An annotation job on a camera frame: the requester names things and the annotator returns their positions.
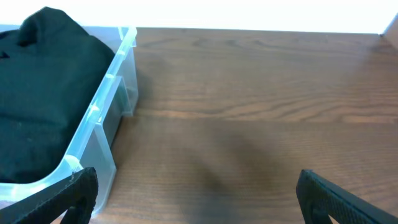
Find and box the large black garment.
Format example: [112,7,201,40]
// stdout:
[1,7,114,184]

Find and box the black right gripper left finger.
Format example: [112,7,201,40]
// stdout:
[1,167,98,224]

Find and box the clear plastic storage bin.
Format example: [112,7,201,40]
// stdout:
[1,26,139,216]

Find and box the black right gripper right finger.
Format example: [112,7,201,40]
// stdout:
[296,170,397,224]

